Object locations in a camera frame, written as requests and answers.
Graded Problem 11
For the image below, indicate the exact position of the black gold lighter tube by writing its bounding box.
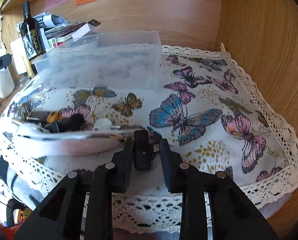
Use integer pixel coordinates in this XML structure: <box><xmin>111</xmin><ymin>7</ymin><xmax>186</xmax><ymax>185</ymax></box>
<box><xmin>26</xmin><ymin>111</ymin><xmax>61</xmax><ymax>123</ymax></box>

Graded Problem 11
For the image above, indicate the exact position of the white curved plastic device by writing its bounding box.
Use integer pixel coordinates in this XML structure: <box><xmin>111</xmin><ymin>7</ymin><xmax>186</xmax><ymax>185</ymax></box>
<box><xmin>12</xmin><ymin>123</ymin><xmax>129</xmax><ymax>159</ymax></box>

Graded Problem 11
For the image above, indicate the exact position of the white plastic bottle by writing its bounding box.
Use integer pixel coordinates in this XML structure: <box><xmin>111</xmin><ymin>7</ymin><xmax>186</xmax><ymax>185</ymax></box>
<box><xmin>0</xmin><ymin>48</ymin><xmax>16</xmax><ymax>100</ymax></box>

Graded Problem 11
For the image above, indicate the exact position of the dark wine bottle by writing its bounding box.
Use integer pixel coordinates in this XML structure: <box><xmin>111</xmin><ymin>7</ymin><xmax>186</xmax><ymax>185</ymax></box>
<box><xmin>20</xmin><ymin>1</ymin><xmax>46</xmax><ymax>75</ymax></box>

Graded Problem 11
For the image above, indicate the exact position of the stack of magazines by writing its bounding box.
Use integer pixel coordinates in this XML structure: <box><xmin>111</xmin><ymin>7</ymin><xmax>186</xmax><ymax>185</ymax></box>
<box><xmin>16</xmin><ymin>12</ymin><xmax>90</xmax><ymax>51</ymax></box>

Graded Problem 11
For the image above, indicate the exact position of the black clip microphone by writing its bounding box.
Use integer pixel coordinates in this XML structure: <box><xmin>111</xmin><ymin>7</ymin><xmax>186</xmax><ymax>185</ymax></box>
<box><xmin>44</xmin><ymin>113</ymin><xmax>85</xmax><ymax>133</ymax></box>

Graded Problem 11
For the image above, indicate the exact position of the white small box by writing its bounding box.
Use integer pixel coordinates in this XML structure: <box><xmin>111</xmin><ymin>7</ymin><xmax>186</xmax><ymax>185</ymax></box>
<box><xmin>72</xmin><ymin>23</ymin><xmax>98</xmax><ymax>40</ymax></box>

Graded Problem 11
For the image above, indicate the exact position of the butterfly print lace cloth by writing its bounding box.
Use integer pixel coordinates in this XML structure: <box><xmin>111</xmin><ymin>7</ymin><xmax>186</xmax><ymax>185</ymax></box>
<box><xmin>0</xmin><ymin>43</ymin><xmax>298</xmax><ymax>235</ymax></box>

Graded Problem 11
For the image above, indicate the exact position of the clear plastic storage box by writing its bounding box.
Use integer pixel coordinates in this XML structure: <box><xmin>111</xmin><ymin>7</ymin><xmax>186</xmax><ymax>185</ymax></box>
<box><xmin>34</xmin><ymin>30</ymin><xmax>162</xmax><ymax>90</ymax></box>

